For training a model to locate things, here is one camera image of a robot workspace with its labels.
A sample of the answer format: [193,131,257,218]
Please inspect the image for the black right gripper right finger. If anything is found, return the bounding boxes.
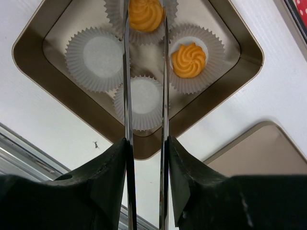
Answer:
[167,136,307,230]

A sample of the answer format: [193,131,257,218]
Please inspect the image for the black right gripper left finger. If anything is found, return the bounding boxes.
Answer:
[0,139,128,230]

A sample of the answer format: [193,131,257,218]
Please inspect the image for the metal tongs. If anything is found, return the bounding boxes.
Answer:
[122,0,169,230]

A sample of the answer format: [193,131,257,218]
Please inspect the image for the orange swirl cookie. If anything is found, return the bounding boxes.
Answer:
[129,0,164,33]
[171,43,206,79]

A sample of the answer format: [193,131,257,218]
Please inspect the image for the gold tin lid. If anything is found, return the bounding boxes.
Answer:
[204,121,307,176]

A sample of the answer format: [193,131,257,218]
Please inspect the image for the white paper cupcake liner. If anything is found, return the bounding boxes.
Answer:
[65,27,123,92]
[113,74,170,131]
[105,0,178,45]
[169,24,225,94]

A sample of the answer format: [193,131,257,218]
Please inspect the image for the gold square tin box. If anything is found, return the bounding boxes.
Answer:
[11,0,264,161]

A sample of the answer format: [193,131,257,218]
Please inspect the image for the strawberry print tray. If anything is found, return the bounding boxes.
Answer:
[281,0,307,45]

